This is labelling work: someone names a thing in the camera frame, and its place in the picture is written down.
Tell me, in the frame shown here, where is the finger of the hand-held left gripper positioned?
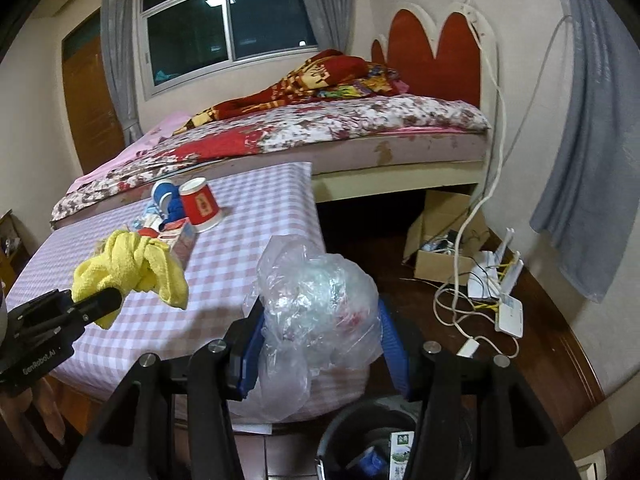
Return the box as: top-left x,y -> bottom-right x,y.
71,289 -> 124,329

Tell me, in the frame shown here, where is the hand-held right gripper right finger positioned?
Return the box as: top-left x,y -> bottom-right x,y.
377,299 -> 583,480

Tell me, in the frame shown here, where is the pink checked tablecloth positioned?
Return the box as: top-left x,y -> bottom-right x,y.
10,161 -> 371,423

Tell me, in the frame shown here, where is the pink bed sheet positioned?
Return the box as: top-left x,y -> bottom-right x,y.
65,111 -> 193,193

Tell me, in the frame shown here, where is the white modem box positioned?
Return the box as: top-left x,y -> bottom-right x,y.
494,294 -> 526,339

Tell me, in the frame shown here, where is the grey curtain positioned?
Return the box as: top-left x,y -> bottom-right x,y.
529,0 -> 640,304
100,0 -> 147,147
292,0 -> 374,59

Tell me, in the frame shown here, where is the colourful printed pillow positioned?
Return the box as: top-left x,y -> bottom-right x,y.
320,61 -> 403,102

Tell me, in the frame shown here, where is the cream bed frame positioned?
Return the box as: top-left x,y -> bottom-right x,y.
310,157 -> 490,206

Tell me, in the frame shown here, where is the white framed window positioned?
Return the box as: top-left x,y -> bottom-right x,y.
135,0 -> 321,102

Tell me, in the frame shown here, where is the pinkish mattress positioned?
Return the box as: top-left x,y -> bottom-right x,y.
197,129 -> 490,177

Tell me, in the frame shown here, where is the white router with antennas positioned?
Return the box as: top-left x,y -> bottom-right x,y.
466,227 -> 524,303

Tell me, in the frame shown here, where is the red paper cup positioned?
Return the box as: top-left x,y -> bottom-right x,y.
178,176 -> 224,234

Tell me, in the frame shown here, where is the black trash bin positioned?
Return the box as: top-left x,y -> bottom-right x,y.
315,394 -> 478,480

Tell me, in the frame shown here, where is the blue paper cup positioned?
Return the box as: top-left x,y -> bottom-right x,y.
151,179 -> 183,216

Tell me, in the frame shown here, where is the cardboard box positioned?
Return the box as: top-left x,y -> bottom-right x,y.
402,190 -> 493,283

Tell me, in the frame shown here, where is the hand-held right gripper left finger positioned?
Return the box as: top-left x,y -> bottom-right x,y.
62,297 -> 266,480

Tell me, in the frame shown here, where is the clear plastic bag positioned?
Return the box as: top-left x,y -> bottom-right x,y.
227,235 -> 382,423

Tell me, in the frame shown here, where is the red and cream headboard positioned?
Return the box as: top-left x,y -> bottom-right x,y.
370,2 -> 501,111

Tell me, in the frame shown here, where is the red and white carton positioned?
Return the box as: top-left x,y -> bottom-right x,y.
159,217 -> 199,266

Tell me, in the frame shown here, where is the yellow cloth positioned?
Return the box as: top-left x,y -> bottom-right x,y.
71,229 -> 190,331

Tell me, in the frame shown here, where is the white cable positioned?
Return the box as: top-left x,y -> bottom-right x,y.
431,0 -> 574,357

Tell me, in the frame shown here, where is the yellow cable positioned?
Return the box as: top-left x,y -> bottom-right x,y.
471,255 -> 522,312

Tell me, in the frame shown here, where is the brown wooden door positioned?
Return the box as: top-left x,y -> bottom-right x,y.
61,10 -> 126,162

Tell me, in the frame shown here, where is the person's left hand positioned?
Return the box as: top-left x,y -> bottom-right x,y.
0,375 -> 67,466

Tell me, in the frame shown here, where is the green and white carton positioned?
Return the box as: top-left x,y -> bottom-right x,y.
389,430 -> 417,480

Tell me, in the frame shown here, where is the red printed blanket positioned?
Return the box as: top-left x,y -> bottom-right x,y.
172,49 -> 401,136

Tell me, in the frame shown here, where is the blue cloth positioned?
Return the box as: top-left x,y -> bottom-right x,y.
162,195 -> 187,224

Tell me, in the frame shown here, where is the floral quilt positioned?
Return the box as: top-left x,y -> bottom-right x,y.
50,95 -> 493,223

